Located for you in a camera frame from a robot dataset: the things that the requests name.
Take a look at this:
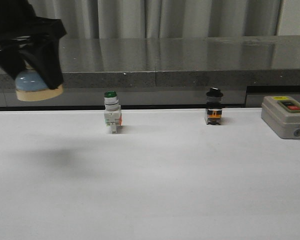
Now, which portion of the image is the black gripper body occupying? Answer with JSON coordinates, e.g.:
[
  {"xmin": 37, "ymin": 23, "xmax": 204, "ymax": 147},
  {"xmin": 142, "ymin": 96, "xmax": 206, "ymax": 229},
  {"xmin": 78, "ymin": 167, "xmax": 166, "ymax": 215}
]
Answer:
[{"xmin": 0, "ymin": 0, "xmax": 67, "ymax": 51}]

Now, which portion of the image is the grey push button switch box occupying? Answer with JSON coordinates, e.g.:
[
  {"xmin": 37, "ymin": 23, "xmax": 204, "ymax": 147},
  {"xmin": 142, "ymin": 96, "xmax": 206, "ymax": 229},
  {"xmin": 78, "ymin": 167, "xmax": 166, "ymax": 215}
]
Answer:
[{"xmin": 261, "ymin": 96, "xmax": 300, "ymax": 139}]

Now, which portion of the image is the grey pleated curtain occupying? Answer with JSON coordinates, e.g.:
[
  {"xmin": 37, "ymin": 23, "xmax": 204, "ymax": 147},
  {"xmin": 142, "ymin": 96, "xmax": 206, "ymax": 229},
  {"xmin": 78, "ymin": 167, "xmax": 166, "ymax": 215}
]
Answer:
[{"xmin": 31, "ymin": 0, "xmax": 281, "ymax": 39}]

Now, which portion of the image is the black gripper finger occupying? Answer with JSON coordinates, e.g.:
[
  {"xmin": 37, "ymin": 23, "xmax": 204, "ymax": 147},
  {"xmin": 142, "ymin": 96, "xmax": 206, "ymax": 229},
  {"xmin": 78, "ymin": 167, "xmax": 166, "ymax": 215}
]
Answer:
[
  {"xmin": 19, "ymin": 36, "xmax": 64, "ymax": 90},
  {"xmin": 0, "ymin": 46, "xmax": 26, "ymax": 79}
]

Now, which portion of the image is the blue dome service bell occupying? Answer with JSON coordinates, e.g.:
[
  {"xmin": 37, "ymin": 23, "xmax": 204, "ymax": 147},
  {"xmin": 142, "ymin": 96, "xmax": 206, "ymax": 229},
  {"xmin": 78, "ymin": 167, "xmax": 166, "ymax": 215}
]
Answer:
[{"xmin": 15, "ymin": 70, "xmax": 64, "ymax": 102}]

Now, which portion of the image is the green top pushbutton switch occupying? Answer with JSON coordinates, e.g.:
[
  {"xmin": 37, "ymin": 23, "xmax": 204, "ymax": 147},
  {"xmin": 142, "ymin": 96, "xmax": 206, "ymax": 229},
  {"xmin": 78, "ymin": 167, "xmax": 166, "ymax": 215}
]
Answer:
[{"xmin": 104, "ymin": 91, "xmax": 122, "ymax": 134}]

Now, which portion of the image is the grey stone counter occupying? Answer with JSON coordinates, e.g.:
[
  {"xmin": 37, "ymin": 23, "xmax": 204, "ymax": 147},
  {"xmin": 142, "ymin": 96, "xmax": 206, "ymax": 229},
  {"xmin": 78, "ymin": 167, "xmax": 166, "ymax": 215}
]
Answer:
[{"xmin": 0, "ymin": 35, "xmax": 300, "ymax": 109}]

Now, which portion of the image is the black knob selector switch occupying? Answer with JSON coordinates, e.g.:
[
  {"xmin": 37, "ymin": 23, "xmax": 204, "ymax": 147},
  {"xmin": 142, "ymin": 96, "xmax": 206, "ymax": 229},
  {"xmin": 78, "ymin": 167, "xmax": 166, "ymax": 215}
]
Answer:
[{"xmin": 204, "ymin": 87, "xmax": 224, "ymax": 125}]

